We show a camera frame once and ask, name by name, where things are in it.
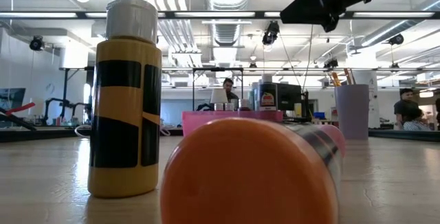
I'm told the large black paint bottle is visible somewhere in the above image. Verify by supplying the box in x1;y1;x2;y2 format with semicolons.
257;74;278;112

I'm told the small orange paint bottle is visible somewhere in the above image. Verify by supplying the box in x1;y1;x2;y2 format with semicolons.
159;117;347;224

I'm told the small yellow paint bottle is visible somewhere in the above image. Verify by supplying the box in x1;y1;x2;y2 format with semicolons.
87;0;163;198

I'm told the black background monitor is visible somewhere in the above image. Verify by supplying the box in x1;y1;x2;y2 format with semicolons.
277;82;303;112

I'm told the lavender plastic cup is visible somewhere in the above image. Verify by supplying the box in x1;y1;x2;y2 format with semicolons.
333;83;371;141

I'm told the person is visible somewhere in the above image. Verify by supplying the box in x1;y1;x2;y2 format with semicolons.
401;109;431;131
221;78;241;104
393;88;419;131

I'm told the white round pillar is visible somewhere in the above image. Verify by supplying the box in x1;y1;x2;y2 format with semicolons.
353;71;381;128

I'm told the white shade background lamp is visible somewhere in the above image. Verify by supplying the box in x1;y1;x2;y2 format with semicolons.
210;89;228;112

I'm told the black equipment case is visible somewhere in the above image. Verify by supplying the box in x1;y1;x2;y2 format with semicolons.
376;117;396;131

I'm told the pink plastic bin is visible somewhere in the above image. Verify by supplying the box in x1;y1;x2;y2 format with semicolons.
181;110;285;137

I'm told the black background pole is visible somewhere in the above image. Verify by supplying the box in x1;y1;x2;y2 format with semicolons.
58;66;87;113

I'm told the black overhead camera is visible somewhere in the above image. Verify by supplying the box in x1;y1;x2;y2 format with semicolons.
261;20;281;46

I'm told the black ceiling camera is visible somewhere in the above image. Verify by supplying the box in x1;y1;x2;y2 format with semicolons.
388;33;406;46
29;35;45;52
322;57;340;70

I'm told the black background stand frame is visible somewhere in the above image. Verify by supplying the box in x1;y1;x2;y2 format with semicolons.
191;66;245;112

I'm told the white lamp power cord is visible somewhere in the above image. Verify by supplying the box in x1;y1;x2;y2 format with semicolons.
74;123;172;138

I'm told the dark wall screen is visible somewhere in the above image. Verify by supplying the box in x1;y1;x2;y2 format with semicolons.
0;87;27;110

